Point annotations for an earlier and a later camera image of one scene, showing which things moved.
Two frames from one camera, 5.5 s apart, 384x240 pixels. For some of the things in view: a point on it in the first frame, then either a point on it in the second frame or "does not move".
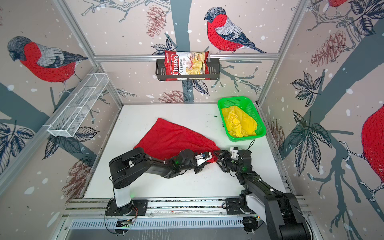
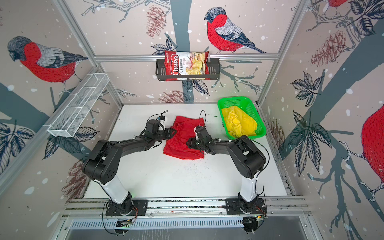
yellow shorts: x=238 y=123 does not move
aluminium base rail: x=96 y=208 does not move
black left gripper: x=200 y=168 -> x=169 y=133
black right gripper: x=225 y=153 -> x=191 y=143
